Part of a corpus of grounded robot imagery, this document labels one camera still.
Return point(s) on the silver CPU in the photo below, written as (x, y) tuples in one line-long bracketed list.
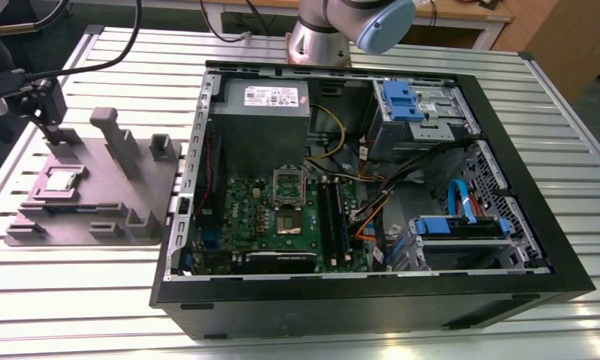
[(61, 180)]

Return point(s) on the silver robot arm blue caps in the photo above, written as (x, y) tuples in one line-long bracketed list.
[(315, 45)]

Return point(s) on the black table corner cap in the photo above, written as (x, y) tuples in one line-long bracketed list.
[(526, 56), (94, 30)]

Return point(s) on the grey parts rack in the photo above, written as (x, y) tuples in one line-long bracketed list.
[(105, 180)]

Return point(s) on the green RAM stick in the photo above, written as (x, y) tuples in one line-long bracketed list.
[(73, 210)]

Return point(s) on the grey power supply unit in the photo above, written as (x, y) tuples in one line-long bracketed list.
[(261, 138)]

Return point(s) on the green motherboard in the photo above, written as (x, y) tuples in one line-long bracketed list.
[(245, 202)]

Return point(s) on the blue VGA port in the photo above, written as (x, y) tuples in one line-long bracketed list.
[(211, 240)]

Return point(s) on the black graphics card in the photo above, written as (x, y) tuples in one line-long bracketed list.
[(281, 262)]

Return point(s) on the black RAM slot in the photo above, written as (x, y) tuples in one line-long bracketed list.
[(325, 221)]

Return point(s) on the black RAM stick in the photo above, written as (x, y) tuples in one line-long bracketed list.
[(342, 221)]

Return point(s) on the blue plastic drive latch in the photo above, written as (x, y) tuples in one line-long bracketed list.
[(403, 101)]

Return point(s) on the grey metal drive cage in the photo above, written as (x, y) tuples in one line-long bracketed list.
[(410, 140)]

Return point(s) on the black PC case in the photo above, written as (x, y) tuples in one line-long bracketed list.
[(330, 311)]

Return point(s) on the hard disk in blue carrier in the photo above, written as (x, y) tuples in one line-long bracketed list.
[(433, 227)]

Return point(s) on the grey metal disk bay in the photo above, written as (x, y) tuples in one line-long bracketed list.
[(468, 243)]

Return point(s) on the wooden cabinet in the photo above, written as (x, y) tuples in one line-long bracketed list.
[(570, 37)]

